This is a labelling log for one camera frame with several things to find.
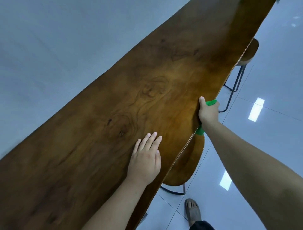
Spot person's right forearm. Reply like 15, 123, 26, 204
201, 121, 303, 230

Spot dark grey shorts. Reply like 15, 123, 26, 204
189, 220, 216, 230

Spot brown wooden table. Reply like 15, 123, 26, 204
0, 0, 276, 230

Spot wooden stool black metal legs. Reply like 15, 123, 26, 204
218, 38, 260, 113
160, 134, 205, 196

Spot person's right hand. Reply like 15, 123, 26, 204
198, 96, 220, 126

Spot green cloth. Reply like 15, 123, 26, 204
195, 99, 217, 136

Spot person's left forearm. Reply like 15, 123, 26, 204
81, 178, 147, 230

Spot person's left hand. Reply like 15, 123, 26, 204
127, 132, 163, 186

